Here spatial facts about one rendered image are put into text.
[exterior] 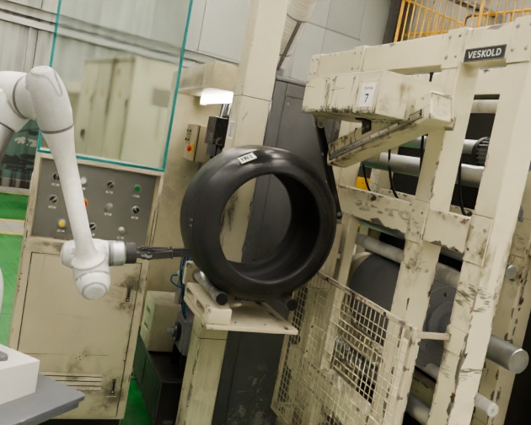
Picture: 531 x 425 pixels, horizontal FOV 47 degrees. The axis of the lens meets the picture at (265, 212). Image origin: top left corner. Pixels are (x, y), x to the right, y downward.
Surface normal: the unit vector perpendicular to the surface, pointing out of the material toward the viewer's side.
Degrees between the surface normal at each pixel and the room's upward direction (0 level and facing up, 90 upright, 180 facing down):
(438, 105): 72
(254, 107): 90
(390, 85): 90
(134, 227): 90
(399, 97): 90
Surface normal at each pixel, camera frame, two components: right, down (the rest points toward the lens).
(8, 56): 0.54, 0.18
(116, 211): 0.35, 0.16
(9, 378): 0.88, 0.21
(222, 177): -0.24, -0.40
